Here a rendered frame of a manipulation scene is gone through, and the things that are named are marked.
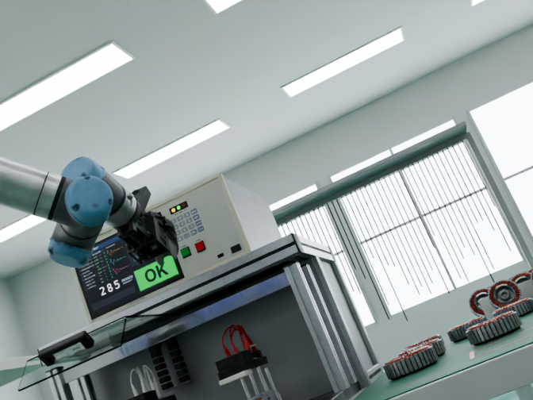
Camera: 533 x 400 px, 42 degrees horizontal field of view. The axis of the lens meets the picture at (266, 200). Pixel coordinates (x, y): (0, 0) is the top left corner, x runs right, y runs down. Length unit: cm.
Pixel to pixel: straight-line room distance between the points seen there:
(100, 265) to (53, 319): 756
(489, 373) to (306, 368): 65
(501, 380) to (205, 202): 81
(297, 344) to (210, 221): 35
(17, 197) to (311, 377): 83
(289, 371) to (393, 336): 617
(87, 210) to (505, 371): 68
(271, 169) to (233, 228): 663
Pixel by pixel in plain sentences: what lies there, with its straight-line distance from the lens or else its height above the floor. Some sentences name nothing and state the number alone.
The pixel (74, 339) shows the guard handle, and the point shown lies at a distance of 140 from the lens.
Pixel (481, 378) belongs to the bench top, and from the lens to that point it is 110.
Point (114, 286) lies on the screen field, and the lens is 169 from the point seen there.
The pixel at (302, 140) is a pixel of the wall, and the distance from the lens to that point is 817.
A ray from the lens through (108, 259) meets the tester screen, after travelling 170.
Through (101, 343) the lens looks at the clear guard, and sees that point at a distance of 140.
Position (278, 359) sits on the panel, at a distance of 167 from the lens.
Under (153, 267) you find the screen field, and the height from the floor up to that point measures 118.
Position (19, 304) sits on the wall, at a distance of 955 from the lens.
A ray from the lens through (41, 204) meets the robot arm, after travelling 114.
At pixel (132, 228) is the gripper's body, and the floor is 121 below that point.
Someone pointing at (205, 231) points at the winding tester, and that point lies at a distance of 160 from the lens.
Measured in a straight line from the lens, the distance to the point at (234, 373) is 149.
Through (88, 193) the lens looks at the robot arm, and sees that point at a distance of 113.
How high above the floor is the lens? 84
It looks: 14 degrees up
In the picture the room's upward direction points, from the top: 22 degrees counter-clockwise
